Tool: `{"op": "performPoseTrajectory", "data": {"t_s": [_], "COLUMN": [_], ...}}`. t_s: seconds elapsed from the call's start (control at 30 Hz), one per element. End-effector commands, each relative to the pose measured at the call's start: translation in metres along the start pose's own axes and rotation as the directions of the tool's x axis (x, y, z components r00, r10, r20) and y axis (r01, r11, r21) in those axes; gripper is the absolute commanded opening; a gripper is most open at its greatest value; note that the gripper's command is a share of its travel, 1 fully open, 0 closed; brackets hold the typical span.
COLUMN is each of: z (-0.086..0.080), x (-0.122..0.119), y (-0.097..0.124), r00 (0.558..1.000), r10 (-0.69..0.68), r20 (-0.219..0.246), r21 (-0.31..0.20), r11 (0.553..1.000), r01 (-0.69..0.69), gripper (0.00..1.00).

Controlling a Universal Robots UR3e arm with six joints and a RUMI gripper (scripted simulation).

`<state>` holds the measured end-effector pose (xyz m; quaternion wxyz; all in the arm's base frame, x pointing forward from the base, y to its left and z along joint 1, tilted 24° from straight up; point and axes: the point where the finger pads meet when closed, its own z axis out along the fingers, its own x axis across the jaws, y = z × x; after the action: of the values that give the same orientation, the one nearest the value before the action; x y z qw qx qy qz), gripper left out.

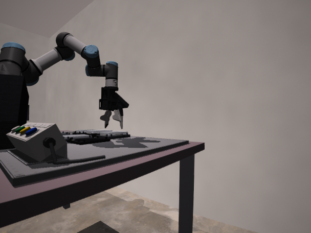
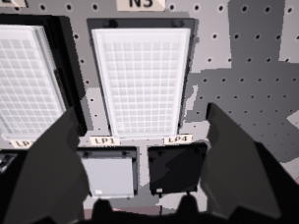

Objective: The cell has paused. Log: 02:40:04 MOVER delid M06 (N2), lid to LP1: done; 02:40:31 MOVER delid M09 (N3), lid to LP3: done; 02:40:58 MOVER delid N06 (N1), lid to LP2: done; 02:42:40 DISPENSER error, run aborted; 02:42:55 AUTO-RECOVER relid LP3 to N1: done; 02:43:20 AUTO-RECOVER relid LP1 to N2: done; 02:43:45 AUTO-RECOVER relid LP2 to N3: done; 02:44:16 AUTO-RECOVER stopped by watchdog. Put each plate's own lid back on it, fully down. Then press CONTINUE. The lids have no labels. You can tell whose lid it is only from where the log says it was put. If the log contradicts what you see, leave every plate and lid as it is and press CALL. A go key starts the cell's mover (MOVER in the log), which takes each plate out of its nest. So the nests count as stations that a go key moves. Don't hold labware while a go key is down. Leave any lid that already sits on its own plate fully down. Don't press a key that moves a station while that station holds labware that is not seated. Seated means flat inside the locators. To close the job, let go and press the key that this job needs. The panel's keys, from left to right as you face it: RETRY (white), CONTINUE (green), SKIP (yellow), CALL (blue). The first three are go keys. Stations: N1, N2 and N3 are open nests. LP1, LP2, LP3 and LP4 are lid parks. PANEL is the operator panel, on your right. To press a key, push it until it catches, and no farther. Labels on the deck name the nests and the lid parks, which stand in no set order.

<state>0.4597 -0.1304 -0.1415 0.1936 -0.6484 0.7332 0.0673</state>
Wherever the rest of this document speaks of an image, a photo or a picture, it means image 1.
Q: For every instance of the grey control panel with coloured buttons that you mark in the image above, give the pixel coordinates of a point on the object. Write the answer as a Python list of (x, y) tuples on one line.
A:
[(38, 143)]

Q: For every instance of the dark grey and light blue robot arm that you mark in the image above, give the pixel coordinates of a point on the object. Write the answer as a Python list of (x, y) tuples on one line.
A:
[(14, 62)]

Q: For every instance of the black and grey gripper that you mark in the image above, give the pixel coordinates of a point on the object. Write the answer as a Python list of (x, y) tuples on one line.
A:
[(110, 105)]

